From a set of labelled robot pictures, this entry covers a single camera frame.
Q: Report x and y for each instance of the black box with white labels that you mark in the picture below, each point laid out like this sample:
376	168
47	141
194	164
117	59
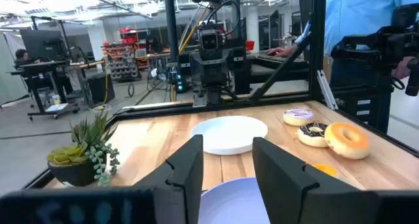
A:
376	99

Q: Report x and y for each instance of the shelf with red bins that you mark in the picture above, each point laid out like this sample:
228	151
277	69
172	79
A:
122	60

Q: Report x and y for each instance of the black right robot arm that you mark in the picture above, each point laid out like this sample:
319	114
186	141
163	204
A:
240	73

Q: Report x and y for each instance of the deep orange glazed donut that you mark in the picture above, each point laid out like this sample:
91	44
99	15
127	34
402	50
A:
325	170

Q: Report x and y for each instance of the black metal table frame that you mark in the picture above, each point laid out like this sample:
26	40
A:
317	53

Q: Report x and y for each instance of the white round plate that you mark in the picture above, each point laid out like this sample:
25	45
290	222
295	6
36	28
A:
229	134

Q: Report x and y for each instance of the lavender round plate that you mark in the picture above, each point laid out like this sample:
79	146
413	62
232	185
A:
232	204

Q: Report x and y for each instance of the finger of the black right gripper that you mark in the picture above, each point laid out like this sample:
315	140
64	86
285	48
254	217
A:
199	98
215	94

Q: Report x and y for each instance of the silver metal bracket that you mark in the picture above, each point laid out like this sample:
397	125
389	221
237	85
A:
327	89

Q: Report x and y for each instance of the black computer monitor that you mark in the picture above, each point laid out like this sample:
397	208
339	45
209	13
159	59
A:
39	44

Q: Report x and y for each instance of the black floor cabinet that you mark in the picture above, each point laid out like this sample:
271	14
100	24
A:
101	88

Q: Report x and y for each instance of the red bin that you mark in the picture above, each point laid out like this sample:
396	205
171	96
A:
250	45

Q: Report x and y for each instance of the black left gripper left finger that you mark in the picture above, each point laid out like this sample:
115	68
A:
186	171

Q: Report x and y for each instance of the purple frosted donut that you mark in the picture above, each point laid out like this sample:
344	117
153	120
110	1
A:
298	116

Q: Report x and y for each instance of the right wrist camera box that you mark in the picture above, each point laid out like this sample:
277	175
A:
209	40

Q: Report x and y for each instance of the potted succulent plant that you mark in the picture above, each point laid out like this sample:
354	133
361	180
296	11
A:
78	165

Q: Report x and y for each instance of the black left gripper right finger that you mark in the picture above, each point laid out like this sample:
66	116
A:
278	178

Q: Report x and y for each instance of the chocolate frosted donut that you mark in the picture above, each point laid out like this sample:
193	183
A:
309	139

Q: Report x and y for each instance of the person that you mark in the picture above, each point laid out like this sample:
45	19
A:
22	57
353	14

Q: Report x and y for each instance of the pale orange glazed donut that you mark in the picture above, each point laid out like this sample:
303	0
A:
347	145

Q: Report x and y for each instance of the black rolling desk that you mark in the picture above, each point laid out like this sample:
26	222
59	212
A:
42	86

